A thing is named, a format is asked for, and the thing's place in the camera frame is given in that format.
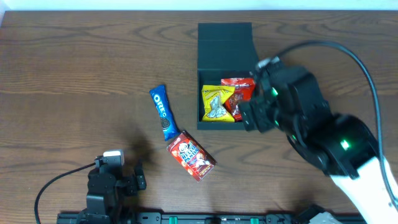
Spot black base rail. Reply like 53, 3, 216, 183
56, 212, 366, 224

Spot blue Oreo cookie pack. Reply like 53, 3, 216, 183
149, 85, 179, 141

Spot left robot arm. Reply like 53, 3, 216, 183
76, 156, 147, 224

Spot red jerky snack bag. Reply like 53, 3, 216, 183
221, 78, 255, 122

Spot yellow seed snack bag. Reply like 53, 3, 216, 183
201, 85, 235, 123

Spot dark green open box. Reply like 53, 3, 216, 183
197, 22, 259, 131

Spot red Hello Panda box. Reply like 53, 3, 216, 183
167, 131, 217, 182

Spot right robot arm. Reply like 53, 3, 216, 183
239, 67, 397, 223

